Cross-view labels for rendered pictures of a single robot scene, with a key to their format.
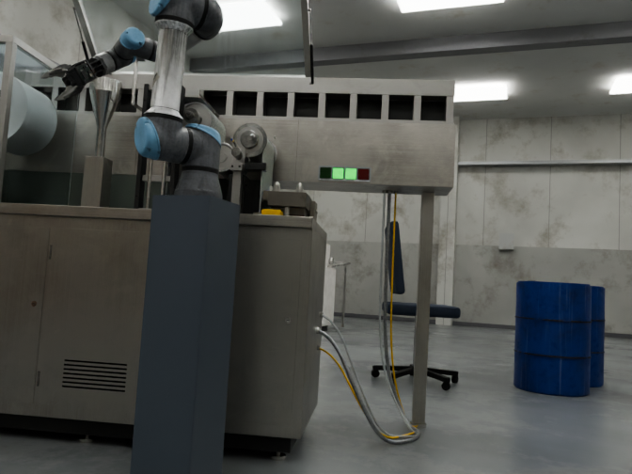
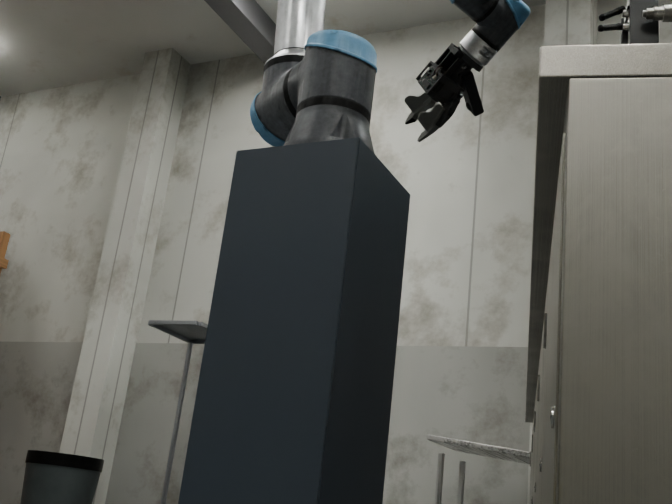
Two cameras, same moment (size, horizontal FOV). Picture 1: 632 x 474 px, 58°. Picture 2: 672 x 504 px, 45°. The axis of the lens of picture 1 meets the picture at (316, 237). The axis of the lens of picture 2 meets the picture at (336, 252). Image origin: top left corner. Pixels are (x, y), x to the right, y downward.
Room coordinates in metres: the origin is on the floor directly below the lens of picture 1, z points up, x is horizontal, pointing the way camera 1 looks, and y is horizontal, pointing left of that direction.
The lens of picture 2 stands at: (1.98, -0.75, 0.39)
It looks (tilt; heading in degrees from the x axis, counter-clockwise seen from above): 18 degrees up; 98
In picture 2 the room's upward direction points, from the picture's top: 7 degrees clockwise
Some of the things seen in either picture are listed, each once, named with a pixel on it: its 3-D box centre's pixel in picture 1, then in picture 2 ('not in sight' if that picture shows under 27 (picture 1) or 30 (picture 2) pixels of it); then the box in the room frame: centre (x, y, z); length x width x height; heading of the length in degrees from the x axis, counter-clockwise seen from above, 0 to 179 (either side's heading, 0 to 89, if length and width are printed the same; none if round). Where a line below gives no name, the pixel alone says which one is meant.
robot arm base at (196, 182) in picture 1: (198, 184); (330, 143); (1.79, 0.38, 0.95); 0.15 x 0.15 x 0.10
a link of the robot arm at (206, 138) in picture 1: (199, 148); (336, 78); (1.79, 0.39, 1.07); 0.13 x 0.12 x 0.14; 129
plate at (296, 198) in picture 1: (293, 205); not in sight; (2.53, 0.11, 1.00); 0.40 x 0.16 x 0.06; 174
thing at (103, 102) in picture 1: (99, 155); not in sight; (2.57, 1.01, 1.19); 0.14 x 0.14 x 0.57
